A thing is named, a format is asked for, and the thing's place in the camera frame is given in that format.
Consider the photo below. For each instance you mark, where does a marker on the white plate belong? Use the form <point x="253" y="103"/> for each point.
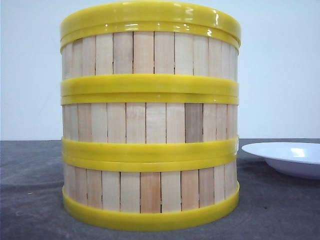
<point x="298" y="159"/>

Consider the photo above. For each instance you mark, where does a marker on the bamboo steamer tray single bun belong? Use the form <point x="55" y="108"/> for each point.
<point x="147" y="61"/>

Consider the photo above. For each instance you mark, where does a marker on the bottom bamboo steamer tray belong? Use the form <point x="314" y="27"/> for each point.
<point x="182" y="213"/>

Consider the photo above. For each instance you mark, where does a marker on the woven bamboo steamer lid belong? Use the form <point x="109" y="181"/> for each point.
<point x="150" y="16"/>

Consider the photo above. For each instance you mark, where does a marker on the bamboo steamer tray two buns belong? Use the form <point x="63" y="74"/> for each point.
<point x="103" y="135"/>

